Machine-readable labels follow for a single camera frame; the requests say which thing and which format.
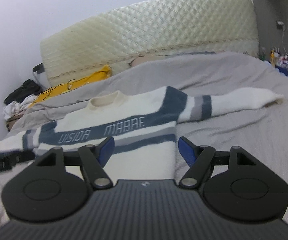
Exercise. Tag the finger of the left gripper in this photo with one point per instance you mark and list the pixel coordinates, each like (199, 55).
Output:
(9, 159)

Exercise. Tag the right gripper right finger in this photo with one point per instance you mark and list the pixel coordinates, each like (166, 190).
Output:
(234, 184)

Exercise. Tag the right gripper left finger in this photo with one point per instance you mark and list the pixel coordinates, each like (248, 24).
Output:
(58, 183)

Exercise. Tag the white blue striped sweater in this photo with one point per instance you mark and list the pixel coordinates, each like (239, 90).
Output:
(143, 127)

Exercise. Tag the white clothing pile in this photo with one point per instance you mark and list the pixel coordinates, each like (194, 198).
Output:
(14, 108)

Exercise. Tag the black clothing pile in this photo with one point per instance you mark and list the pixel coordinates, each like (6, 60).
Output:
(28, 88)

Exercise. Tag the brown cardboard box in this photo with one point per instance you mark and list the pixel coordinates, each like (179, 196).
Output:
(11, 121)

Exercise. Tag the grey bed sheet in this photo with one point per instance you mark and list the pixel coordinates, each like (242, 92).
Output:
(263, 132)

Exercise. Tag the yellow cloth by headboard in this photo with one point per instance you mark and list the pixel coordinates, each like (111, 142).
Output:
(104, 73)

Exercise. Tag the cluttered items on nightstand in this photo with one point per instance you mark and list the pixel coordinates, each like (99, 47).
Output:
(275, 59)

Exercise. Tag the pink pillow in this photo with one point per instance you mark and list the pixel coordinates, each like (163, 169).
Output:
(144, 59)

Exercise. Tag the cream quilted headboard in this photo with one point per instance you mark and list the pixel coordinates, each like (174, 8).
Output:
(155, 27)

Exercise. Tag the black wall socket plate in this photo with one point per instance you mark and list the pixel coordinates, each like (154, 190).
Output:
(38, 69)

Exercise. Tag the white wall charger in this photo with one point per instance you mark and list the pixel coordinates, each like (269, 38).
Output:
(280, 25)

